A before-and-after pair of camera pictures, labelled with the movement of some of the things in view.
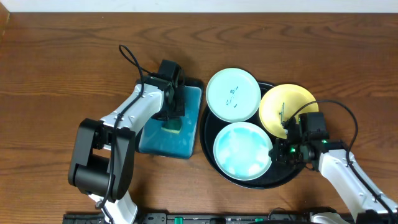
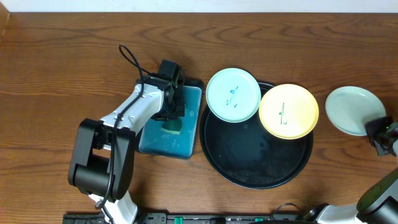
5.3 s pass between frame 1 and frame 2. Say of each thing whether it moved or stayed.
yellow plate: stayed
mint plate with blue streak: moved
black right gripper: moved
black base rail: stayed
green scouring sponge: stayed
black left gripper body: stayed
